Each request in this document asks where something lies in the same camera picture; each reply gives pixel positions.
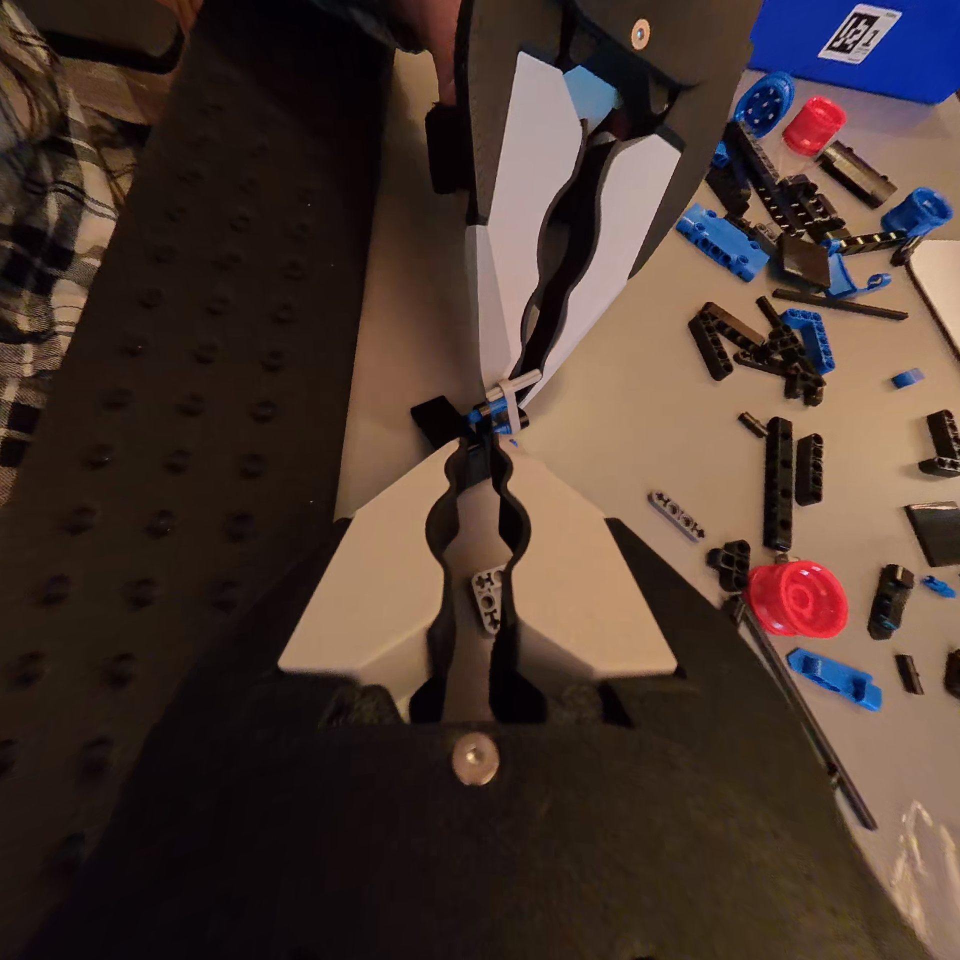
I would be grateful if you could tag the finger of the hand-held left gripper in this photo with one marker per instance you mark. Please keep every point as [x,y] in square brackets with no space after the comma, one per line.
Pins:
[517,187]
[630,210]

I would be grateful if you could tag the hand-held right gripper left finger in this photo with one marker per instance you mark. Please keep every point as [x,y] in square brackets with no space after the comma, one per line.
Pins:
[360,600]

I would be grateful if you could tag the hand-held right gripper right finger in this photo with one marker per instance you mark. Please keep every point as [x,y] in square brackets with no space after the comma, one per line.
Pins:
[592,600]

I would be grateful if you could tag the black blue toy brick assembly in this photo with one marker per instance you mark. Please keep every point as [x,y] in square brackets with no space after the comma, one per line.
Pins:
[480,420]

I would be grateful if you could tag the grey desk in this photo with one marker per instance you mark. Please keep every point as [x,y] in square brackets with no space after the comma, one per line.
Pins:
[652,420]

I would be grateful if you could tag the person's left hand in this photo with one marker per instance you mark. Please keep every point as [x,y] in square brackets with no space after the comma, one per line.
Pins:
[442,67]

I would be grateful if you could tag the blue toy wheel hub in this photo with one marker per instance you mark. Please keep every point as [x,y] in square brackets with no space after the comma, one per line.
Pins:
[919,212]
[763,103]

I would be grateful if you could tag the blue toy fender piece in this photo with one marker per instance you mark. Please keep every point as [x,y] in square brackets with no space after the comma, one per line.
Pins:
[720,154]

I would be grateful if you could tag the blue studded toy beam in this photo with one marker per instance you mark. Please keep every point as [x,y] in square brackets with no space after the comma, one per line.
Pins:
[724,240]

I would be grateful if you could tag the grey angled thin liftarm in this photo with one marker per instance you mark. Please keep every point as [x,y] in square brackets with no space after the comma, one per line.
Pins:
[489,596]

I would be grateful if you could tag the grey thin toy liftarm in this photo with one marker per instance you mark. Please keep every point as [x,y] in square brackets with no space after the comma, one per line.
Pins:
[676,516]

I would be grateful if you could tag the blue storage bin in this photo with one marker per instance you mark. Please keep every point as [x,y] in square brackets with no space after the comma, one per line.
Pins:
[825,45]

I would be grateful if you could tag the small red toy wheel hub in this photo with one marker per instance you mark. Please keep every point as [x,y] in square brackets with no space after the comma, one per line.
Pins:
[815,124]

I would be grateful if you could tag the black triangular toy connector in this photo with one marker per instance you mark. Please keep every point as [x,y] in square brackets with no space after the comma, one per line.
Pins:
[729,565]

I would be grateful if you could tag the wide black studded toy beam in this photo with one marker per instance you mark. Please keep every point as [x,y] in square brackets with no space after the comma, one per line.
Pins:
[780,191]

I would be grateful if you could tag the large black angled toy beam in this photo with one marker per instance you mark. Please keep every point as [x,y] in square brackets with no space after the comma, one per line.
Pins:
[712,337]

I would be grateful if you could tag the small black flat toy tile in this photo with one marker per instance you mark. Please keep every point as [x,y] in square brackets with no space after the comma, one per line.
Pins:
[804,259]

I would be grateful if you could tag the black glossy toy block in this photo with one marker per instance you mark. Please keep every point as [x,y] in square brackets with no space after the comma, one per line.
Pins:
[855,174]

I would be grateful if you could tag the large red toy wheel hub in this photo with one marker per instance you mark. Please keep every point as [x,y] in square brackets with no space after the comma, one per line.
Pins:
[799,600]

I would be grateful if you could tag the long black toy beam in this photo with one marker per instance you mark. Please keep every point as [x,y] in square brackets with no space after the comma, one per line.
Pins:
[778,484]

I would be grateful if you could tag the black joined toy beams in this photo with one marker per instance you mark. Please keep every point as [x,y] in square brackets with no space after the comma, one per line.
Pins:
[787,367]

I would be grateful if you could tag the blue angled toy beam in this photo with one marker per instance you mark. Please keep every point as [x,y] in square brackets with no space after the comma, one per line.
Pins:
[814,337]

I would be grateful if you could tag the blue curved toy panel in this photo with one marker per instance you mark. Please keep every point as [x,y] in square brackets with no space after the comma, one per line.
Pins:
[855,279]

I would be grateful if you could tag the small black toy pin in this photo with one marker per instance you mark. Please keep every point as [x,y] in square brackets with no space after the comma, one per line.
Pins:
[752,424]
[909,673]

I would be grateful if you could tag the long black toy axle rod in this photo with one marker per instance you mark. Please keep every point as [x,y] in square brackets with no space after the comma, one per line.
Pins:
[802,712]

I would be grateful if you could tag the thin black studded beam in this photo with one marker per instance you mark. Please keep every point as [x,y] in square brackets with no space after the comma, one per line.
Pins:
[877,241]

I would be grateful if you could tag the short black toy beam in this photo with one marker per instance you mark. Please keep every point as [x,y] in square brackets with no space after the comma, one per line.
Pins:
[808,469]

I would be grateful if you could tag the blue flat toy panel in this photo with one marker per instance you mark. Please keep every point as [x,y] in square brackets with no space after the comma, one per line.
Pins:
[834,679]

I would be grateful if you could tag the black dimpled panel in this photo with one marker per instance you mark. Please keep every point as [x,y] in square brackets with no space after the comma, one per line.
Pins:
[225,375]

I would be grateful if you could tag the black toy panel piece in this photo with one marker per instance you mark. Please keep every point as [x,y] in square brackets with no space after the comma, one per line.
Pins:
[890,600]

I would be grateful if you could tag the white book stand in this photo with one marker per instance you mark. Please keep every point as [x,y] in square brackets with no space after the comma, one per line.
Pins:
[941,285]

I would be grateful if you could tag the small blue toy brick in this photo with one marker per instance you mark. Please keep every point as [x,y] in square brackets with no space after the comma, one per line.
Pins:
[907,379]

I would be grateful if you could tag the small blue toy pin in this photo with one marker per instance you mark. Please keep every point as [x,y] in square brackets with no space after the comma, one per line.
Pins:
[937,586]

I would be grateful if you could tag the large black flat toy tile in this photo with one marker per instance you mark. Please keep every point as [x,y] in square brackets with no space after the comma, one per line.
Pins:
[936,534]

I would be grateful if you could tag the black connector with axle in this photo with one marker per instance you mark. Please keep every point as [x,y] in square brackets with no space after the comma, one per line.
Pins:
[953,673]

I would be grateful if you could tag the clear plastic bag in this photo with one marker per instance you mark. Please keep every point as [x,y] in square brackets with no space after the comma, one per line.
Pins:
[926,847]

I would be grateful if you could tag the person's plaid shirt torso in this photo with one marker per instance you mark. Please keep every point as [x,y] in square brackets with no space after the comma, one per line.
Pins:
[45,225]

